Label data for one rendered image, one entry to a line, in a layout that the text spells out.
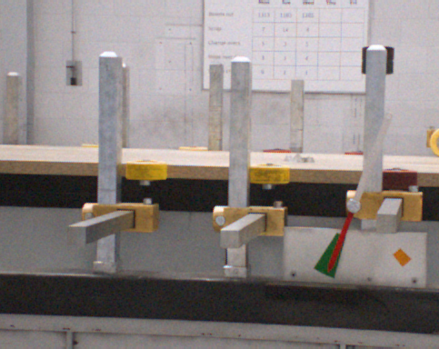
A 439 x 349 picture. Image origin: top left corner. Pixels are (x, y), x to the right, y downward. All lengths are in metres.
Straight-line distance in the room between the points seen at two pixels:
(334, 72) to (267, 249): 6.97
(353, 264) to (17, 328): 0.66
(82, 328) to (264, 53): 7.22
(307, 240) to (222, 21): 7.39
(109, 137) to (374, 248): 0.54
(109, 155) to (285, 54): 7.19
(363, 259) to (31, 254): 0.75
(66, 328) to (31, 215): 0.31
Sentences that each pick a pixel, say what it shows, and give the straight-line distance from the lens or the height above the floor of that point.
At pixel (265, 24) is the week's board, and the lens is 9.23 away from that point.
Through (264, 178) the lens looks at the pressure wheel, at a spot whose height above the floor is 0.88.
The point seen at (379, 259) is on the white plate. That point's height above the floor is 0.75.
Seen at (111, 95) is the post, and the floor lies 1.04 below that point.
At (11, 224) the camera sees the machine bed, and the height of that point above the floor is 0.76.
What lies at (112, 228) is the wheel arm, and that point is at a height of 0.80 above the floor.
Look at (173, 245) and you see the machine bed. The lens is 2.25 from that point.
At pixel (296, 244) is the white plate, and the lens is 1.98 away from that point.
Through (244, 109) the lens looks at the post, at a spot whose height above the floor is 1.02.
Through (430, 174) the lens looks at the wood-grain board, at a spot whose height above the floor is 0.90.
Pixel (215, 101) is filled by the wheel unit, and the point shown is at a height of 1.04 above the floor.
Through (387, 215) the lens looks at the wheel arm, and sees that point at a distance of 1.65.
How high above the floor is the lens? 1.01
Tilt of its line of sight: 3 degrees down
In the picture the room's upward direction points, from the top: 1 degrees clockwise
